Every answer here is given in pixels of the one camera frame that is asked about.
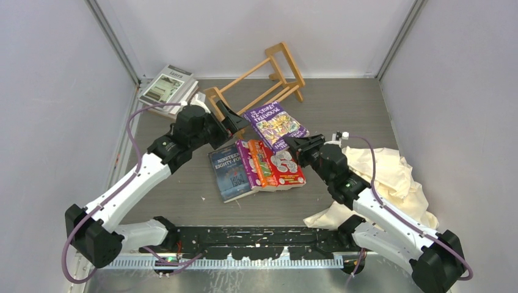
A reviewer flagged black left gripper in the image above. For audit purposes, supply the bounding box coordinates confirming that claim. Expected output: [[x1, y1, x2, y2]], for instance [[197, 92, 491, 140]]
[[190, 101, 250, 151]]

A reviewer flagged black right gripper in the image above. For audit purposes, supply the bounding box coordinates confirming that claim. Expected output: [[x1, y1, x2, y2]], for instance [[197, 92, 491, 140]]
[[283, 134, 334, 186]]

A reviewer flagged purple 52-Storey Treehouse book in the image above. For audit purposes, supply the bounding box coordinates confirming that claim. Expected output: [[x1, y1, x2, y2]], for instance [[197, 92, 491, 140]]
[[243, 102, 310, 153]]

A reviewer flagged red Treehouse book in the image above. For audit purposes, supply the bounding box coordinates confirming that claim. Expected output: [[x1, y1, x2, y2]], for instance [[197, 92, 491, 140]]
[[259, 141, 307, 190]]

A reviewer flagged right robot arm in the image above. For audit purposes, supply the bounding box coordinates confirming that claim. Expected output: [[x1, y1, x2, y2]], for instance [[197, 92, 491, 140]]
[[284, 132, 474, 292]]

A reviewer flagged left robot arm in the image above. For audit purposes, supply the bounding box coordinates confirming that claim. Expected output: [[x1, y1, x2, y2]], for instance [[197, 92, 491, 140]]
[[63, 101, 249, 269]]

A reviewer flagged stack of grey magazines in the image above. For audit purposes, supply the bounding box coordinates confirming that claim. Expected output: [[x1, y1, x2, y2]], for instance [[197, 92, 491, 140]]
[[138, 65, 199, 106]]

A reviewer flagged orange 78-Storey Treehouse book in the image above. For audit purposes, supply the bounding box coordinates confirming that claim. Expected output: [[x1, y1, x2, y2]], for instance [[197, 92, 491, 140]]
[[247, 140, 279, 192]]

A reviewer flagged magenta paperback book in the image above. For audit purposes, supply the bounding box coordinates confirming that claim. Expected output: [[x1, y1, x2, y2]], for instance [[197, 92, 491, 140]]
[[235, 140, 263, 191]]

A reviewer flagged blue Nineteen Eighty-Four book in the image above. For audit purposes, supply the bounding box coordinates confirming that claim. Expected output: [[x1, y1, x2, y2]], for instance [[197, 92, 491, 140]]
[[208, 145, 258, 203]]

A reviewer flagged wooden book rack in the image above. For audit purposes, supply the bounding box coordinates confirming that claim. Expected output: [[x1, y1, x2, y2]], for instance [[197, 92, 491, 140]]
[[203, 42, 305, 120]]

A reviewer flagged cream cloth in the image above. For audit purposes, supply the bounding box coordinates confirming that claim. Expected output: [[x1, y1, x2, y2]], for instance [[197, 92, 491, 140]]
[[303, 146, 439, 230]]

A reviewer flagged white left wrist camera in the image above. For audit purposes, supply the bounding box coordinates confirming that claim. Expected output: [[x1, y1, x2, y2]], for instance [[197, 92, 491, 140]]
[[189, 92, 211, 113]]

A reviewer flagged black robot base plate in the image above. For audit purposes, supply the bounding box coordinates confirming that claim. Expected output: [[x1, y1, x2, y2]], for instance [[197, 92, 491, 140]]
[[150, 226, 369, 261]]

